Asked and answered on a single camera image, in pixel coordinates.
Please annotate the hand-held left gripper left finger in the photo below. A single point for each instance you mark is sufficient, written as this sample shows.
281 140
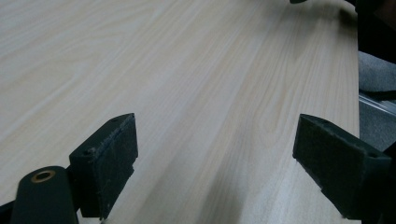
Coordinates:
106 165

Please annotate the metal rail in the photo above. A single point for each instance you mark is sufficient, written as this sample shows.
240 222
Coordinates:
377 104

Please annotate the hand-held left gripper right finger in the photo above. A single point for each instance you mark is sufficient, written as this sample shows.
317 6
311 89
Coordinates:
336 168

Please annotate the dark furniture piece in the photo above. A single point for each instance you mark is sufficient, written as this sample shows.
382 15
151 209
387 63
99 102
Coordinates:
375 28

